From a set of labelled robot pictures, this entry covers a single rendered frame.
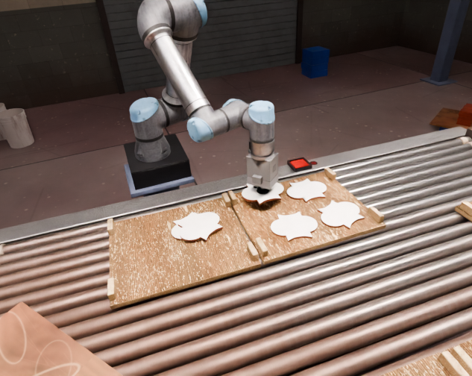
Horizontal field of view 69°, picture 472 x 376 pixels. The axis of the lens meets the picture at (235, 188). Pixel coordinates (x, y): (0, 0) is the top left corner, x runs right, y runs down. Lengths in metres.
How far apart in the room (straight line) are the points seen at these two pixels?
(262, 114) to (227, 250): 0.41
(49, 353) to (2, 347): 0.10
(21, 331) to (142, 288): 0.28
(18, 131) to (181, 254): 3.66
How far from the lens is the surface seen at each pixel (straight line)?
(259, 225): 1.10
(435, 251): 1.15
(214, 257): 1.01
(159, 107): 1.44
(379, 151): 1.62
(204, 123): 1.01
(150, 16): 1.16
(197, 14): 1.24
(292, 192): 1.24
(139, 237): 1.13
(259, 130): 1.02
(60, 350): 0.81
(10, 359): 0.85
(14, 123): 4.49
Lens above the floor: 1.65
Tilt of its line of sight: 34 degrees down
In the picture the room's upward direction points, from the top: 4 degrees counter-clockwise
